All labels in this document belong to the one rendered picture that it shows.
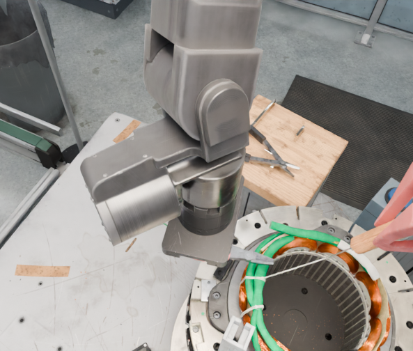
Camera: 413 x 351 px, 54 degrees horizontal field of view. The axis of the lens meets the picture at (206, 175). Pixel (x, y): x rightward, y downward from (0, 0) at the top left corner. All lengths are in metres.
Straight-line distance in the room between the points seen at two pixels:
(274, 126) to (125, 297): 0.47
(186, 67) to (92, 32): 2.54
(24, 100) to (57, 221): 1.14
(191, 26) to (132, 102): 2.06
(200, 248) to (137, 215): 0.11
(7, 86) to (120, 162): 1.75
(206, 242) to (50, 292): 0.60
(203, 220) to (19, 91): 1.74
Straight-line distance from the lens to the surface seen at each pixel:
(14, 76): 1.99
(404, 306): 0.65
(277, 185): 0.71
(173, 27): 0.27
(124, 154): 0.30
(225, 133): 0.27
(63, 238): 1.00
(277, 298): 0.67
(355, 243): 0.41
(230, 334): 0.49
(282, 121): 0.80
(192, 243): 0.40
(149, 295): 0.91
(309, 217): 0.66
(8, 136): 1.24
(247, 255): 0.49
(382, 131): 2.40
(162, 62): 0.29
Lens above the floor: 1.65
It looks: 56 degrees down
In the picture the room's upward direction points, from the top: 5 degrees clockwise
